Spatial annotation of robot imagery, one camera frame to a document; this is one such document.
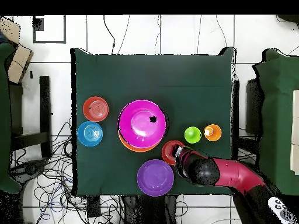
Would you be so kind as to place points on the green cup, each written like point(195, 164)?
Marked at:
point(192, 135)

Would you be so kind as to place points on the large orange bowl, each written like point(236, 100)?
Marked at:
point(140, 149)

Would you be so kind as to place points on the large pink bowl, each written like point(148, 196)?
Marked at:
point(140, 123)

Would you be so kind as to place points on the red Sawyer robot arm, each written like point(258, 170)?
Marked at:
point(233, 175)

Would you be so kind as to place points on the small red bowl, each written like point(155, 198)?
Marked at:
point(167, 152)
point(95, 109)

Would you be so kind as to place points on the purple bowl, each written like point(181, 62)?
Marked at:
point(155, 177)

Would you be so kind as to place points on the orange cup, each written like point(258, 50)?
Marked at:
point(215, 134)

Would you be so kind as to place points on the black case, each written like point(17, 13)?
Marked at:
point(252, 107)

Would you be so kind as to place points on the small blue bowl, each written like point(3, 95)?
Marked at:
point(90, 133)

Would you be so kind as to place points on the dark green tablecloth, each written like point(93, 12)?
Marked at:
point(275, 116)
point(130, 77)
point(4, 116)

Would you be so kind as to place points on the black power adapter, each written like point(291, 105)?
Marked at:
point(94, 207)

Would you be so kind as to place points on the white box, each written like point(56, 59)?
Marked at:
point(295, 130)

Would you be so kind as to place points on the black stand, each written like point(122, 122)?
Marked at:
point(44, 105)

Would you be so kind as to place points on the grey floor stand base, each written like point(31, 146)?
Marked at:
point(30, 168)

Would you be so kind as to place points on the cardboard box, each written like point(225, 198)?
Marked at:
point(10, 29)
point(19, 63)

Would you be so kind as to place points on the black floor frame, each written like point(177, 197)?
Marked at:
point(38, 24)

